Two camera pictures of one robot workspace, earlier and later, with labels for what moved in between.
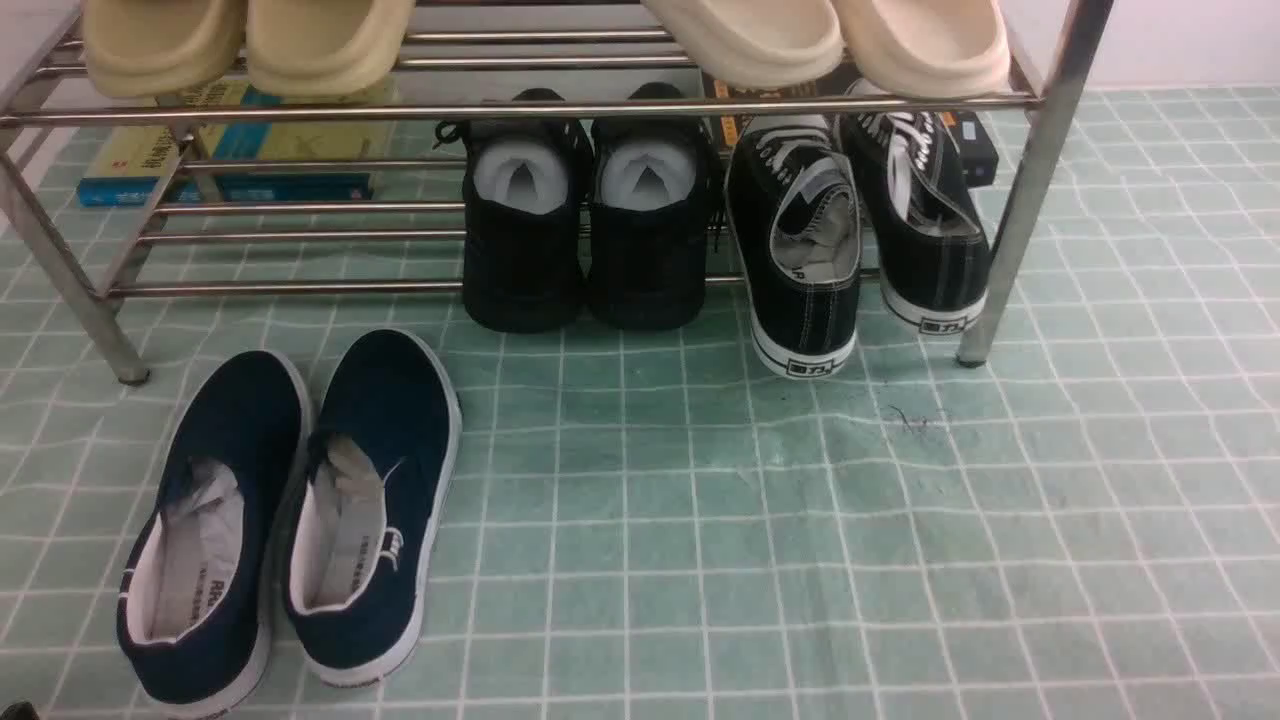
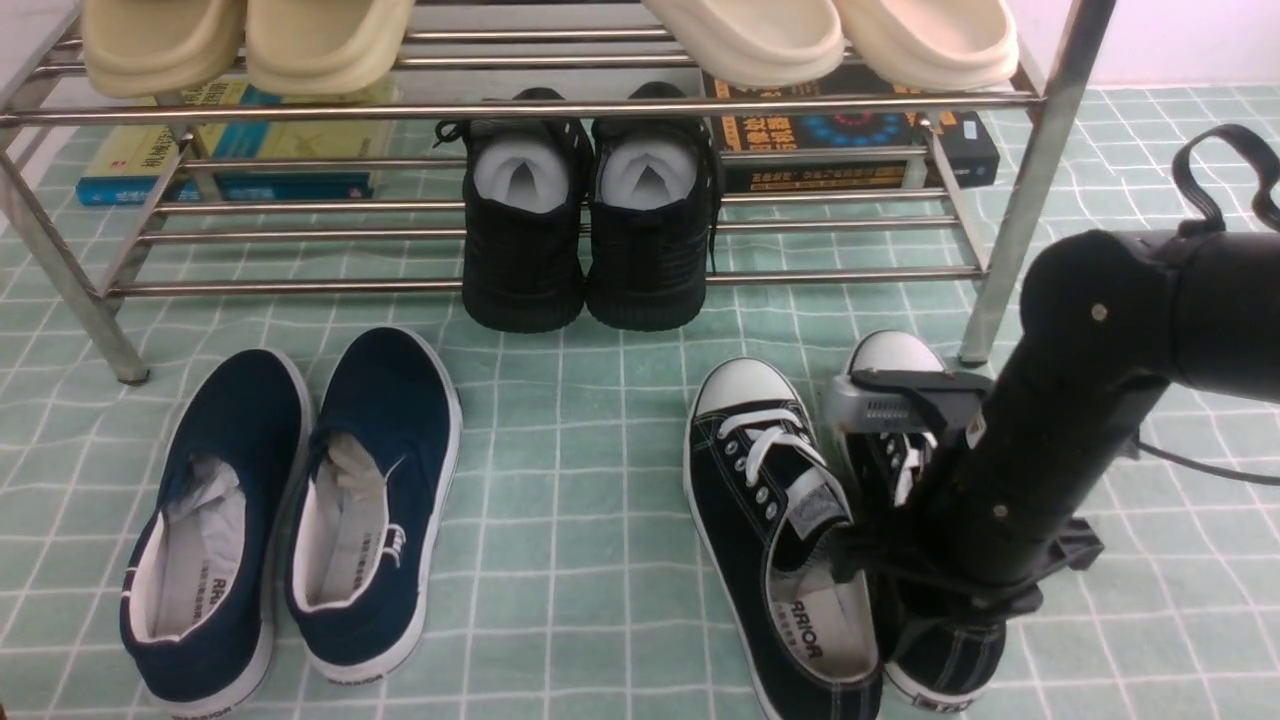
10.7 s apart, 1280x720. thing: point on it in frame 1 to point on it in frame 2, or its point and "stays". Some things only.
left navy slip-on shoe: (196, 603) stays
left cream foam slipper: (756, 44) stays
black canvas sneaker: (795, 207) to (765, 499)
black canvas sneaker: (927, 233) to (937, 663)
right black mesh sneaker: (655, 189) stays
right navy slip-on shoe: (366, 507) stays
